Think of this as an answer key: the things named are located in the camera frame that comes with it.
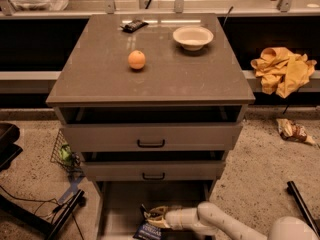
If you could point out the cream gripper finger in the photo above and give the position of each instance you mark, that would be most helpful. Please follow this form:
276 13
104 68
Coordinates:
161 223
160 211

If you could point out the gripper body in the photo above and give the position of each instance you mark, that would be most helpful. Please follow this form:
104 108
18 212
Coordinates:
173 218

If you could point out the blue chip bag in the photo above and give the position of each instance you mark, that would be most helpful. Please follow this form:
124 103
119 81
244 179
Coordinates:
145 230

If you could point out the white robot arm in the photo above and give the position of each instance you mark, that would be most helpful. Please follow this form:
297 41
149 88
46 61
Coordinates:
207 217

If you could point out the bottom grey drawer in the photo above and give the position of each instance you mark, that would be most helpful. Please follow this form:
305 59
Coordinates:
120 206

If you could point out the grey drawer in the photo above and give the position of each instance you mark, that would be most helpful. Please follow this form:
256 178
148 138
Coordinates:
153 170
152 137
120 206

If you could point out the middle grey drawer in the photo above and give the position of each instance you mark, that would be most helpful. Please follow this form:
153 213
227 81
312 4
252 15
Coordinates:
153 170

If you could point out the top grey drawer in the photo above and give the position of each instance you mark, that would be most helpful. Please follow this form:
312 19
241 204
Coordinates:
152 137

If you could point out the grey drawer cabinet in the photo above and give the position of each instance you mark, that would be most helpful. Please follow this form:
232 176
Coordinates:
97 85

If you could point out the brown snack bag on floor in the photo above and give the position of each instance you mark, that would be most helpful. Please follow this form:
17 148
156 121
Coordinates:
289 130

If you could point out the blue tape strip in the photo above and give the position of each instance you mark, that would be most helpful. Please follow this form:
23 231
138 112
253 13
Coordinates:
72 189

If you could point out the black bar right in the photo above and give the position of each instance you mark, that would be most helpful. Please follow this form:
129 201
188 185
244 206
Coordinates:
310 221

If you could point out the orange fruit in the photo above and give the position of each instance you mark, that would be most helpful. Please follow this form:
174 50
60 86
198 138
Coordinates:
136 60

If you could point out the black stand left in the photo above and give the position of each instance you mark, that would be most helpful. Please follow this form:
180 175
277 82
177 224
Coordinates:
9 150

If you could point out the white bowl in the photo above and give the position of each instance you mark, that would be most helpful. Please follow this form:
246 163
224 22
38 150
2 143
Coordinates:
193 38

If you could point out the yellow crumpled cloth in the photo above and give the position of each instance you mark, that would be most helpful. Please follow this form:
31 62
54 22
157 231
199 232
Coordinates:
281 71

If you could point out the dark snack bar wrapper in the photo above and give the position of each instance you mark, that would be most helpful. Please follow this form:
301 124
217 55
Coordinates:
133 26

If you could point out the wire basket with green item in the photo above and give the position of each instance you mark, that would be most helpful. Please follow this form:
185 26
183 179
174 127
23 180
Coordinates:
63 156

